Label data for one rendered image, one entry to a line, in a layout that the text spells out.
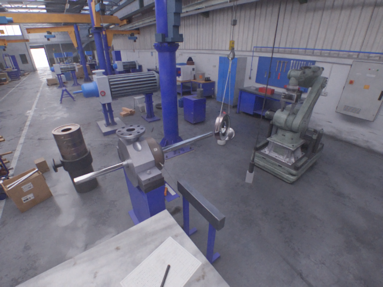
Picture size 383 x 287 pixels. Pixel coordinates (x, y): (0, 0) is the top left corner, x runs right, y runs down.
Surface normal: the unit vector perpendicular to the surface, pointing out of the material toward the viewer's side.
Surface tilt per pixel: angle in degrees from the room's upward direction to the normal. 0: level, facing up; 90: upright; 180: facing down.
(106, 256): 0
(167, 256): 0
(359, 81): 90
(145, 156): 45
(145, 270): 0
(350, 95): 90
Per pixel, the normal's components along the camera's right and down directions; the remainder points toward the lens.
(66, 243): 0.00, -0.88
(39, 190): 0.85, 0.25
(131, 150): 0.43, -0.35
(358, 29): -0.81, 0.28
